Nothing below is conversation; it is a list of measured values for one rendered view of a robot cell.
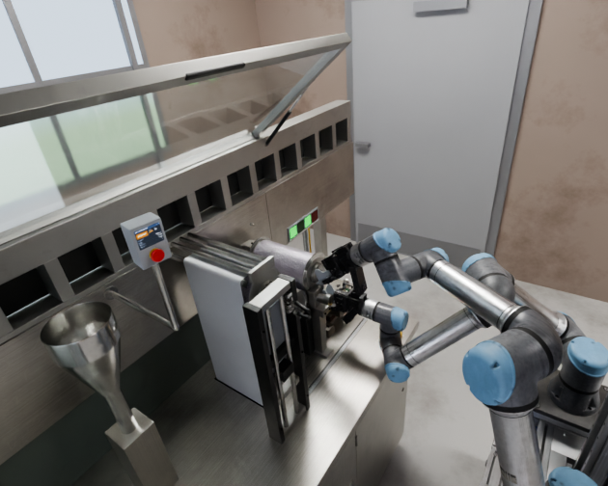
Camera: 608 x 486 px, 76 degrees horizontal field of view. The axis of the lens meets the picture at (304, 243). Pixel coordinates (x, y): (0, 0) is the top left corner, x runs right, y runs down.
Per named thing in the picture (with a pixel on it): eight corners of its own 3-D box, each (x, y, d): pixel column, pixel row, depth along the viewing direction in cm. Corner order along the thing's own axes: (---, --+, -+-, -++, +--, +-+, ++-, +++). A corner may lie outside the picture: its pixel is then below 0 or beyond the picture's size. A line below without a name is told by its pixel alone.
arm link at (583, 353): (571, 392, 127) (583, 364, 120) (550, 362, 139) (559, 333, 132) (610, 391, 126) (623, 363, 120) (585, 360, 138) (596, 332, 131)
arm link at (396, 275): (428, 283, 113) (412, 248, 115) (396, 296, 109) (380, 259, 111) (413, 288, 120) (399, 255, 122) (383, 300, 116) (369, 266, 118)
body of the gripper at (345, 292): (342, 281, 149) (370, 290, 143) (342, 299, 154) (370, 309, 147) (331, 292, 144) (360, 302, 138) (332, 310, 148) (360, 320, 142)
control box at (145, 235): (147, 273, 82) (132, 232, 77) (133, 262, 86) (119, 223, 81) (176, 258, 86) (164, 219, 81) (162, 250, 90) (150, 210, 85)
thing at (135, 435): (152, 521, 106) (71, 377, 77) (123, 492, 114) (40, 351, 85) (191, 476, 116) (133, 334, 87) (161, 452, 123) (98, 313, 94)
